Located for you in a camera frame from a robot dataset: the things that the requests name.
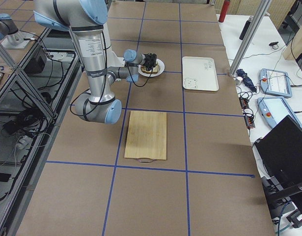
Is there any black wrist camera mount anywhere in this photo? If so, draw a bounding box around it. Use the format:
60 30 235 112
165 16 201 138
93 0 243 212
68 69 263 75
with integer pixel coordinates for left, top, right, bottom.
144 53 157 62

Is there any cream bear serving tray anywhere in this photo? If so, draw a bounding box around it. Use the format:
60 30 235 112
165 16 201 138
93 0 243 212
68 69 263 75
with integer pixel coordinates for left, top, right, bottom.
182 57 219 92

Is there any red bottle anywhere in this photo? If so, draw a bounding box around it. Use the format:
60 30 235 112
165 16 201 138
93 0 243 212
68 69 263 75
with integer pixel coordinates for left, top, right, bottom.
219 0 231 23

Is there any aluminium side frame rail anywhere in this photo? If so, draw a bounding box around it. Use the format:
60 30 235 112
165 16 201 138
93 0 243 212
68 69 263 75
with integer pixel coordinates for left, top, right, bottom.
0 22 81 236

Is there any aluminium frame post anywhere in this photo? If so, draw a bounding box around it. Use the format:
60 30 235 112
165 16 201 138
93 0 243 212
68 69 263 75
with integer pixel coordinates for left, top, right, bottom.
229 0 272 77

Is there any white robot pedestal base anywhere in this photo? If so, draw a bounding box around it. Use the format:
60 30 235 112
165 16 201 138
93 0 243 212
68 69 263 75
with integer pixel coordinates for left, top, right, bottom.
101 23 125 85

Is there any black bottle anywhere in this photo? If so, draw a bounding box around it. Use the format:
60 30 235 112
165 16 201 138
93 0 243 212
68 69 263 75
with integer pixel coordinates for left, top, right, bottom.
239 16 253 40

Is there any bread slice under egg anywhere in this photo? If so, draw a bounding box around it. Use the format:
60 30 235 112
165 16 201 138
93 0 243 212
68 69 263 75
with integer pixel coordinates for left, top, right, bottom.
140 71 160 75

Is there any teach pendant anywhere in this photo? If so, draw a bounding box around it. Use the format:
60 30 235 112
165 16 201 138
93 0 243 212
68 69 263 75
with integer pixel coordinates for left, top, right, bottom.
257 96 302 128
259 68 292 98

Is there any black laptop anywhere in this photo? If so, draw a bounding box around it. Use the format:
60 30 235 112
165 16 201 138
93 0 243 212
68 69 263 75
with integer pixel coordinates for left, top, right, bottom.
254 114 302 212

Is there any white round plate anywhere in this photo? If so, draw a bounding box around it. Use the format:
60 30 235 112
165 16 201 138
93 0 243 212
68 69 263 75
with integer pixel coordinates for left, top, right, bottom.
138 59 165 77

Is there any far teach pendant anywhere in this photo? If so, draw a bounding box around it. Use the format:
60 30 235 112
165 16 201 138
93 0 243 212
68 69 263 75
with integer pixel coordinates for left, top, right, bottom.
259 68 292 98

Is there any small silver cup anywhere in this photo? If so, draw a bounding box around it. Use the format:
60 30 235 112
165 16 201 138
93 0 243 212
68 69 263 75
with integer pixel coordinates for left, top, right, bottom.
235 76 243 86

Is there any white bread slice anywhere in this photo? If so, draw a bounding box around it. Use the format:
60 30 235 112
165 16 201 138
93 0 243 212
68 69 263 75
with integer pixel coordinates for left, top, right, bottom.
140 62 160 71

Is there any black monitor stand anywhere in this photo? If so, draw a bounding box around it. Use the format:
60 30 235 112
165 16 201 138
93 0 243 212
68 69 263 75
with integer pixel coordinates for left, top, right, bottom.
261 177 302 219

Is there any folded blue umbrella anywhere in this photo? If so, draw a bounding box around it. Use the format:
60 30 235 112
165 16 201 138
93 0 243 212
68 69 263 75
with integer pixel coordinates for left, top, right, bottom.
236 69 257 92

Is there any wooden cutting board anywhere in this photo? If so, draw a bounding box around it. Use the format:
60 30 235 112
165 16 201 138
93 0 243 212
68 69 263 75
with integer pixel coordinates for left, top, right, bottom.
124 111 167 160

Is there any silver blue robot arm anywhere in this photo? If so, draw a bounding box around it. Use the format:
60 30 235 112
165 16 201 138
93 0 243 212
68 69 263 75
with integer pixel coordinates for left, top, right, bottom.
34 0 157 124

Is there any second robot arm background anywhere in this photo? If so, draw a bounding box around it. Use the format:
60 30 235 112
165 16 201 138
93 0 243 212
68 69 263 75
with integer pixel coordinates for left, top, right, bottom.
0 13 31 50

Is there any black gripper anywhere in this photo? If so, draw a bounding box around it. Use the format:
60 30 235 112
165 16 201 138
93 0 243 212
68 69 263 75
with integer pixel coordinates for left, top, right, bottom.
143 60 156 70

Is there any near teach pendant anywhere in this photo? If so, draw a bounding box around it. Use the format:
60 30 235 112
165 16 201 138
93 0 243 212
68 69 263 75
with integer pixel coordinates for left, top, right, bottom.
257 96 302 128

